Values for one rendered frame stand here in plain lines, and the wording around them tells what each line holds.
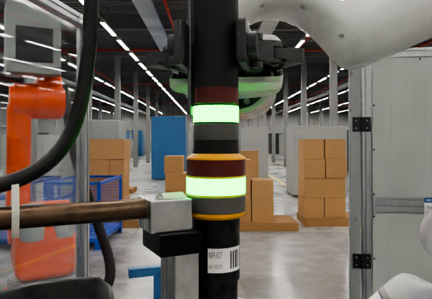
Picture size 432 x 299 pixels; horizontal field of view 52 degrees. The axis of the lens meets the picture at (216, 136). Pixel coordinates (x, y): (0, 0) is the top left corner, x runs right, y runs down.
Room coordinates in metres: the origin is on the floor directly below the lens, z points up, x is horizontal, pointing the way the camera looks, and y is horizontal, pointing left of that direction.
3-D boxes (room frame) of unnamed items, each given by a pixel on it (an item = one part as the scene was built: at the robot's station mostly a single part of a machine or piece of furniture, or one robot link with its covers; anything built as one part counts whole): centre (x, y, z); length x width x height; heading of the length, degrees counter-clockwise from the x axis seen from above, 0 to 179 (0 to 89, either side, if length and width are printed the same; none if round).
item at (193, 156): (0.33, 0.00, 1.55); 0.04 x 0.04 x 0.05
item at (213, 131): (0.33, 0.00, 1.59); 0.03 x 0.03 x 0.01
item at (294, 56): (0.39, -0.04, 1.65); 0.08 x 0.06 x 0.01; 51
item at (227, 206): (0.33, 0.00, 1.53); 0.04 x 0.04 x 0.01
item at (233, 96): (0.33, 0.00, 1.61); 0.03 x 0.03 x 0.01
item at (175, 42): (0.35, 0.03, 1.65); 0.07 x 0.03 x 0.03; 171
